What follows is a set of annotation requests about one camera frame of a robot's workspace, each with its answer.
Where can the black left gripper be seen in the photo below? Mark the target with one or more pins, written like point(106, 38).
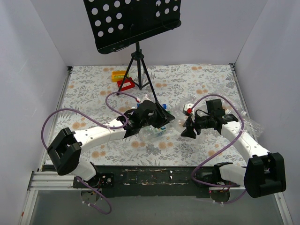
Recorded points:
point(161, 116)

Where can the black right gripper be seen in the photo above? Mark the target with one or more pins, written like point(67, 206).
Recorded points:
point(191, 125)

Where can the clear bottle white cap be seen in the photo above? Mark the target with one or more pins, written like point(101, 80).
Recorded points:
point(180, 118)

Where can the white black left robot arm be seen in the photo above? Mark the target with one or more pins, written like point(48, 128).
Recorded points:
point(67, 147)

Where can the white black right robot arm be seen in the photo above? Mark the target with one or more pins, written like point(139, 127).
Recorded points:
point(265, 171)

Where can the clear bottle blue label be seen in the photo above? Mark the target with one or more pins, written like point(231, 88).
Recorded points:
point(135, 105)

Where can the clear bottle lemon label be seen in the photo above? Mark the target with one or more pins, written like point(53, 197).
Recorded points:
point(150, 132)

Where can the red plastic box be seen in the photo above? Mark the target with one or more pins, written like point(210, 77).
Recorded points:
point(127, 84)

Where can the yellow plastic box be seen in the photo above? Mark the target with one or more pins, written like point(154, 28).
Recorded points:
point(117, 75)

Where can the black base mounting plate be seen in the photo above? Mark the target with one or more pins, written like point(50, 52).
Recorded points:
point(122, 181)

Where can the floral patterned table mat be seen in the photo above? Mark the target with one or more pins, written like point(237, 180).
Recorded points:
point(89, 98)

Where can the black perforated music stand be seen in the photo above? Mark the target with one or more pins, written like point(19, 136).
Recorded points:
point(117, 24)

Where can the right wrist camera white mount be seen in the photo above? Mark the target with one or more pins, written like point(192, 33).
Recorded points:
point(188, 109)

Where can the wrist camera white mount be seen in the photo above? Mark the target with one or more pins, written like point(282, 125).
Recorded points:
point(188, 109)
point(145, 97)

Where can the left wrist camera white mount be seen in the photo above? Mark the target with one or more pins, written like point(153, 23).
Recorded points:
point(145, 97)

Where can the aluminium frame rail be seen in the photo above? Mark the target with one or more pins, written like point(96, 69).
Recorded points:
point(63, 200)

